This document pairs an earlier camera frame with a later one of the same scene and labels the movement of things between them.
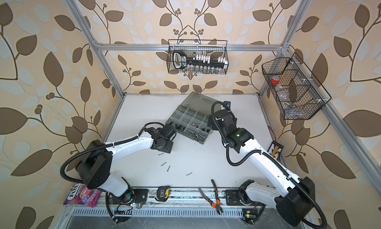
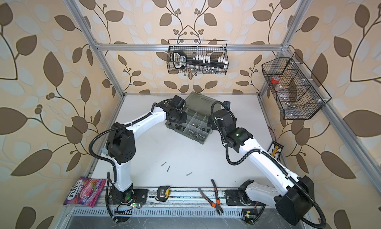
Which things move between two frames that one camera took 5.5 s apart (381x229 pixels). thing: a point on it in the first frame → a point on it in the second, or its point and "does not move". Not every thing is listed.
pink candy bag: x=80 y=194 does not move
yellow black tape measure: x=162 y=193 does not move
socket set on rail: x=198 y=62 does not move
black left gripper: x=169 y=148 → x=183 y=120
